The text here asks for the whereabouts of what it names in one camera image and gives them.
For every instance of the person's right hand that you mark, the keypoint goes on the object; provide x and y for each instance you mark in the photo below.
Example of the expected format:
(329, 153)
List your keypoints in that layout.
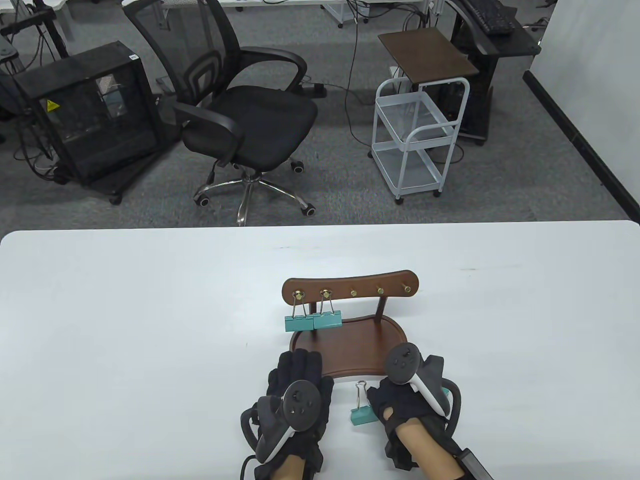
(405, 405)

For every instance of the person's left hand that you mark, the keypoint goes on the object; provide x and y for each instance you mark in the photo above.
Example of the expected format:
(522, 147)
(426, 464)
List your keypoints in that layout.
(297, 366)

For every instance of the teal binder clip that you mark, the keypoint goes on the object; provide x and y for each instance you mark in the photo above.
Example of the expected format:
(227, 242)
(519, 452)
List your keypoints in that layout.
(299, 325)
(361, 417)
(327, 321)

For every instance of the brown wooden key rack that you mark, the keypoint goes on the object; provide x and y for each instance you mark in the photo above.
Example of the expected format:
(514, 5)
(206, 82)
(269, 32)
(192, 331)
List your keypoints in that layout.
(360, 350)

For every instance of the person's left forearm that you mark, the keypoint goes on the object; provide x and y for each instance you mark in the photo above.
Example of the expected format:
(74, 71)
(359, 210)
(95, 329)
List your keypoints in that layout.
(290, 469)

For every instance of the person's right forearm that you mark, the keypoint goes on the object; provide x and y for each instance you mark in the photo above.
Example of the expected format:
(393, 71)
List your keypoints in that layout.
(430, 450)

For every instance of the grey handheld controller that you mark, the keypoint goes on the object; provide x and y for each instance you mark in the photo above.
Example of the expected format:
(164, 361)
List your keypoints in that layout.
(301, 402)
(402, 364)

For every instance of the black mesh office chair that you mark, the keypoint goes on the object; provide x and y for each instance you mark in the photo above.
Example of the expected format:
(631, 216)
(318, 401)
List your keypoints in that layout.
(250, 120)

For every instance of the black wheeled platform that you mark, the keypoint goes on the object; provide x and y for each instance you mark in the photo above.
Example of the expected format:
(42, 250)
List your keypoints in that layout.
(131, 172)

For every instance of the black floor box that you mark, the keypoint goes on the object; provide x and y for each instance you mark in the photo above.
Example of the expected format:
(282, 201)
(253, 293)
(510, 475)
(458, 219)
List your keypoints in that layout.
(314, 90)

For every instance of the black computer tower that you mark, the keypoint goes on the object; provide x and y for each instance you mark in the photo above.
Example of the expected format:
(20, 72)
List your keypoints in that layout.
(452, 100)

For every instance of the black glass computer case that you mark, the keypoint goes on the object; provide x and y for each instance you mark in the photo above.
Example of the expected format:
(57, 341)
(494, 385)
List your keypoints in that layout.
(100, 125)

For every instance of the white cart with brown top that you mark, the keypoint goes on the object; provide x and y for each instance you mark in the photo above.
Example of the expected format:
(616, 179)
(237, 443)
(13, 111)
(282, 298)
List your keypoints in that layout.
(427, 52)

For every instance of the black standing desk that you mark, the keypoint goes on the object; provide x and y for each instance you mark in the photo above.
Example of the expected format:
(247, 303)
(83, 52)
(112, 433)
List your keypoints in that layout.
(510, 45)

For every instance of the black keyboard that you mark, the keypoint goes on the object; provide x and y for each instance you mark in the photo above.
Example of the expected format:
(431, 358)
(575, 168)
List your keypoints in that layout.
(487, 15)

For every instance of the white table leg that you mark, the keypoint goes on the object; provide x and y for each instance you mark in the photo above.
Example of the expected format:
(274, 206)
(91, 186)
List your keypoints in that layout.
(62, 20)

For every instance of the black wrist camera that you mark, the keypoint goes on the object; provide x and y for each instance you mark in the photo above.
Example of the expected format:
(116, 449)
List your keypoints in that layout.
(400, 455)

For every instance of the white desk frame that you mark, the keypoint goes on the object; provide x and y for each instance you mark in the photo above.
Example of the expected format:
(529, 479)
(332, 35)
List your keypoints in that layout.
(334, 15)

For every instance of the black desk frame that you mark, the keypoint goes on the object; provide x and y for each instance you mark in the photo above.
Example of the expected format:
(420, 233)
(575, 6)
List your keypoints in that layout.
(30, 22)

